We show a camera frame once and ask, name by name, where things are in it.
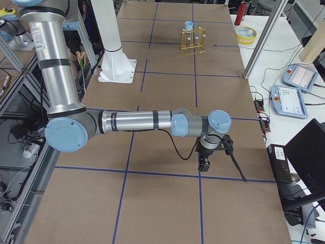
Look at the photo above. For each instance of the orange connector module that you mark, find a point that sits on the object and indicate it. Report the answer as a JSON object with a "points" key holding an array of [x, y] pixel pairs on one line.
{"points": [[265, 124], [259, 105]]}

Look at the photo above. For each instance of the black monitor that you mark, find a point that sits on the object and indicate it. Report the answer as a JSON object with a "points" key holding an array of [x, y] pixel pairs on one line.
{"points": [[305, 151]]}

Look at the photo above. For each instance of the green handled tool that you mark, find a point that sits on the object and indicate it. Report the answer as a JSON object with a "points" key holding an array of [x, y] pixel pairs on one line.
{"points": [[82, 64]]}

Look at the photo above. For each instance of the wooden board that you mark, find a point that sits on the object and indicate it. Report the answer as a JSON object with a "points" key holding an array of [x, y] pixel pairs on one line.
{"points": [[314, 46]]}

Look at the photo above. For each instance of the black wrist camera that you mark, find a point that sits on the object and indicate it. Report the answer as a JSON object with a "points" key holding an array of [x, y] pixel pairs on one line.
{"points": [[227, 144]]}

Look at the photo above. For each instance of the near teach pendant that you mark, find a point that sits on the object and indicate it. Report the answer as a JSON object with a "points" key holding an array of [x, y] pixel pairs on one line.
{"points": [[288, 101]]}

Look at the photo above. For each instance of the red thermos bottle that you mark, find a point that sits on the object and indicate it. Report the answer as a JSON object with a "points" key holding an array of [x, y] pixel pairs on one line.
{"points": [[240, 13]]}

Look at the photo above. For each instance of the black computer box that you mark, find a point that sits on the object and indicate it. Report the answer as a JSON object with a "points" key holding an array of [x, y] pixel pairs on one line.
{"points": [[279, 163]]}

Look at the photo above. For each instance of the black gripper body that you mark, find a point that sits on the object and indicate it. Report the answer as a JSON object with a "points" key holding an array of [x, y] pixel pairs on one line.
{"points": [[206, 154]]}

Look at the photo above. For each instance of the person in black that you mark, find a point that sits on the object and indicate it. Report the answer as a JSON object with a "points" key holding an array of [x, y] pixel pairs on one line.
{"points": [[76, 52]]}

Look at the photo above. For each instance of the orange connector module far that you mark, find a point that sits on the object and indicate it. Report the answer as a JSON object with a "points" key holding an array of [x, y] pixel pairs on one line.
{"points": [[259, 105]]}

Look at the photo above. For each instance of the aluminium frame post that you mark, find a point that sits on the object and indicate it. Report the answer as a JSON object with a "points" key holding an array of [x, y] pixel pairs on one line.
{"points": [[270, 24]]}

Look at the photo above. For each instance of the teach pendant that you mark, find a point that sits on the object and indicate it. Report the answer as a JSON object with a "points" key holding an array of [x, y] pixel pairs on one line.
{"points": [[300, 77], [288, 101]]}

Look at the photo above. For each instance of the light blue cup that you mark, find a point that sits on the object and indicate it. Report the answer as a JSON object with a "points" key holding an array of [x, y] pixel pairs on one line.
{"points": [[188, 26]]}

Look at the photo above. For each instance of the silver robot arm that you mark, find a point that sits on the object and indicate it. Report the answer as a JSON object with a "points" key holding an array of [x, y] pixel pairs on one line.
{"points": [[71, 125]]}

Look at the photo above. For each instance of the orange connector module near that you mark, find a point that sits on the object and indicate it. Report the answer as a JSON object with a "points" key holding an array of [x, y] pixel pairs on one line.
{"points": [[265, 124]]}

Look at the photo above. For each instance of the white power strip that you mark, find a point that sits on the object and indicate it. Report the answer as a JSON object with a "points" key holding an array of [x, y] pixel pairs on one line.
{"points": [[29, 150]]}

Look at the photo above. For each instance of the yellow bowl with blue plate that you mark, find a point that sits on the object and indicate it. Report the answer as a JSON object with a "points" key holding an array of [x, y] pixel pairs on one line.
{"points": [[245, 35]]}

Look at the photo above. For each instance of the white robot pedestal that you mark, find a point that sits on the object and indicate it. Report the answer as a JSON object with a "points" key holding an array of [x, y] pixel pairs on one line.
{"points": [[116, 67]]}

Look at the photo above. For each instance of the far teach pendant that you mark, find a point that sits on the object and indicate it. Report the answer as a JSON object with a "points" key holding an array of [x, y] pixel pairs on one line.
{"points": [[300, 77]]}

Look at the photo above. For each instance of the gold wire cup holder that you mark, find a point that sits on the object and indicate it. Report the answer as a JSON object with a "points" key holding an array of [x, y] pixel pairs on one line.
{"points": [[192, 41]]}

